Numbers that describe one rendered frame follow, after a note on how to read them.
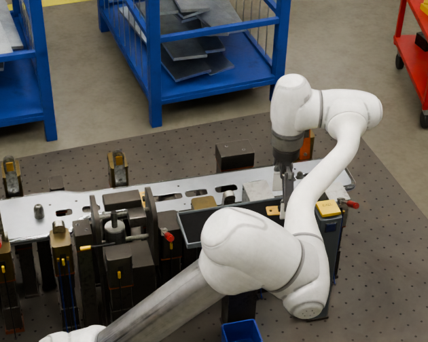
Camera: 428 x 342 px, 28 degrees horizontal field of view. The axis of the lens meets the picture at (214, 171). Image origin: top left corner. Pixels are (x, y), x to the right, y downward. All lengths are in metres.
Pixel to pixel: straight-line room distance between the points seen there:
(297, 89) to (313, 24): 3.69
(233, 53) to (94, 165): 1.94
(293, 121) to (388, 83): 3.12
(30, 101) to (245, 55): 1.31
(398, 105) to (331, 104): 2.92
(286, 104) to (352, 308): 0.92
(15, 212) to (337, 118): 1.11
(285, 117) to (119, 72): 3.14
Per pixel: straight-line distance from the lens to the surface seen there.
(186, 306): 1.89
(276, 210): 2.51
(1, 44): 4.67
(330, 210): 2.53
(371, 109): 2.27
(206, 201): 2.65
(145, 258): 2.63
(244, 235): 1.73
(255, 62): 5.08
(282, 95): 2.22
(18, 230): 2.72
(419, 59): 5.23
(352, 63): 5.50
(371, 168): 3.47
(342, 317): 2.86
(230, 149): 2.94
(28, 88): 4.90
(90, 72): 5.32
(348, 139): 2.19
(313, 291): 1.84
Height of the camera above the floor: 2.81
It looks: 39 degrees down
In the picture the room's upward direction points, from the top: 2 degrees clockwise
